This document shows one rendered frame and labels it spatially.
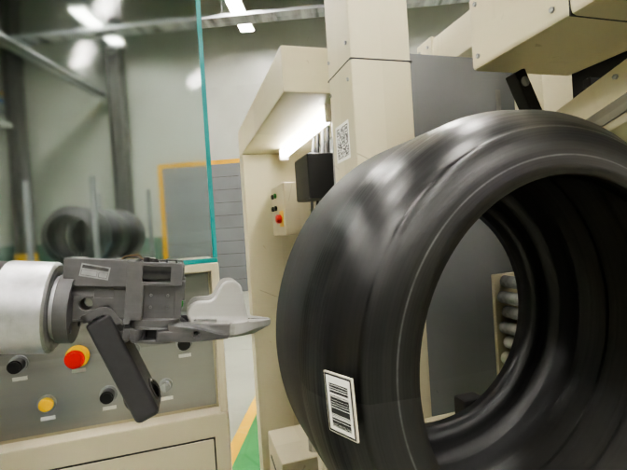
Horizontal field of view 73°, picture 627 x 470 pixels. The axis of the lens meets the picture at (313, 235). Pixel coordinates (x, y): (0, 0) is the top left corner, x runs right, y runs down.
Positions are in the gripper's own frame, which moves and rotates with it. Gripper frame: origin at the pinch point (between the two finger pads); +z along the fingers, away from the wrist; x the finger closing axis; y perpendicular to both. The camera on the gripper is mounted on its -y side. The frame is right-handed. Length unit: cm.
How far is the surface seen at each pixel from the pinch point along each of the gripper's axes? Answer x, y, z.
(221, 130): 959, 266, 55
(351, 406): -11.7, -4.9, 7.0
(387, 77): 26, 43, 27
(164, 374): 64, -24, -12
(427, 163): -9.3, 18.9, 15.1
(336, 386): -10.0, -3.6, 6.0
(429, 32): 787, 504, 488
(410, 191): -9.9, 15.7, 12.9
